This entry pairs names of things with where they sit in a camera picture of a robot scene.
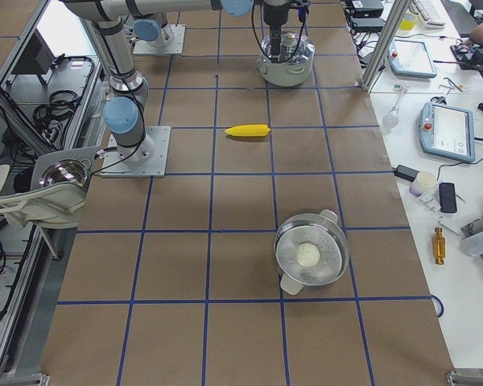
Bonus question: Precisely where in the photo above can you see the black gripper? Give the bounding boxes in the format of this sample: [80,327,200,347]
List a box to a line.
[262,0,309,56]

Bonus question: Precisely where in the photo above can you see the glass pot lid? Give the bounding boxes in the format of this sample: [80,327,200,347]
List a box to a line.
[259,31,316,64]

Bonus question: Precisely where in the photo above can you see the yellow toy corn cob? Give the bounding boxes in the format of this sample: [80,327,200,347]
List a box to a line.
[224,124,271,138]

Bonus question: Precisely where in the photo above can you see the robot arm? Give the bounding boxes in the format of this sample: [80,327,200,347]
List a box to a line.
[81,19,155,177]
[64,0,310,56]

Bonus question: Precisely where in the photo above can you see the white electric cooking pot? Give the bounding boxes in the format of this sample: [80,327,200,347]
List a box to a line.
[257,53,313,87]

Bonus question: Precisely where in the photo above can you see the steel steamer pot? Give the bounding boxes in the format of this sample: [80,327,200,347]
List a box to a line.
[274,209,350,295]

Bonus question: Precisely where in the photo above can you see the far teach pendant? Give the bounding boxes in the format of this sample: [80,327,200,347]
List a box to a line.
[388,39,437,79]

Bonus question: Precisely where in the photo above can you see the teach pendant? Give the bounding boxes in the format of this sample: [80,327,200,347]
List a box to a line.
[419,102,476,162]
[388,39,437,79]

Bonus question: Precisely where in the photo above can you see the light bulb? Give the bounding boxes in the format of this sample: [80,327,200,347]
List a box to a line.
[382,93,404,133]

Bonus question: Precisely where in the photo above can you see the black scissors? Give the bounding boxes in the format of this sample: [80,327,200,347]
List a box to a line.
[430,96,447,105]

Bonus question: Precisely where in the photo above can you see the black power adapter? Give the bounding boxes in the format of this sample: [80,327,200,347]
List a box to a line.
[393,165,419,183]

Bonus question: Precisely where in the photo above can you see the near teach pendant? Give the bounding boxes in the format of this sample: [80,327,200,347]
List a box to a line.
[419,102,476,162]

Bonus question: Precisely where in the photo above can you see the white lavender cup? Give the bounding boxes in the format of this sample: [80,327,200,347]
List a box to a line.
[409,171,438,197]

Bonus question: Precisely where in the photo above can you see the white steamed bun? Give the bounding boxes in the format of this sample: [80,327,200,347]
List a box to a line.
[295,243,320,268]

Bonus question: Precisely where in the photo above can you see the black smartphone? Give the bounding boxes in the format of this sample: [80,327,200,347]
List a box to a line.
[438,183,457,214]

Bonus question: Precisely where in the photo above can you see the spare glass lid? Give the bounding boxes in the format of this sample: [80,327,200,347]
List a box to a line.
[38,158,88,187]

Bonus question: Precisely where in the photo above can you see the gold metal cylinder tool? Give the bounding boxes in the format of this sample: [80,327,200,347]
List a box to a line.
[431,227,446,265]

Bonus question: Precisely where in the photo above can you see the red capped plastic bottle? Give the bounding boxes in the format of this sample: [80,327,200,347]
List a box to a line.
[460,231,483,257]

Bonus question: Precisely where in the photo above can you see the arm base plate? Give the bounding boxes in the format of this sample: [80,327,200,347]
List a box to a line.
[134,20,186,56]
[99,125,171,178]

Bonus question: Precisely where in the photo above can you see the aluminium frame post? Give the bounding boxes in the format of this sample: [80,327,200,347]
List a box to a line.
[360,0,411,92]

